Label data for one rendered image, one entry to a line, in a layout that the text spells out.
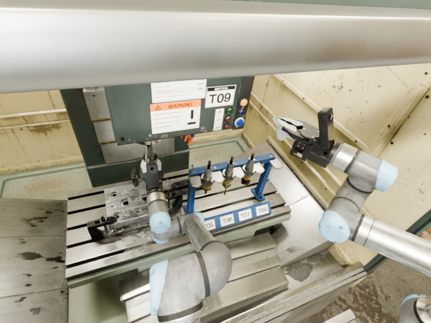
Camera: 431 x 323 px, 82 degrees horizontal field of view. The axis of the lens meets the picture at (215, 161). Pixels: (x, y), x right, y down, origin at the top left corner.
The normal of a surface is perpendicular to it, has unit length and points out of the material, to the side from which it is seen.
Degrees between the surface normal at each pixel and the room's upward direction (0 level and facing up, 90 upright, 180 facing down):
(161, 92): 90
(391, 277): 0
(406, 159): 92
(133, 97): 90
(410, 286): 0
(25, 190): 0
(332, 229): 90
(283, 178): 24
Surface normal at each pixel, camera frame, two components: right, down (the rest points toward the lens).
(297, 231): -0.28, -0.59
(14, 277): 0.47, -0.73
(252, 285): 0.23, -0.75
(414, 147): -0.92, 0.20
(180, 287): 0.29, -0.34
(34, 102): 0.37, 0.66
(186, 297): 0.51, -0.40
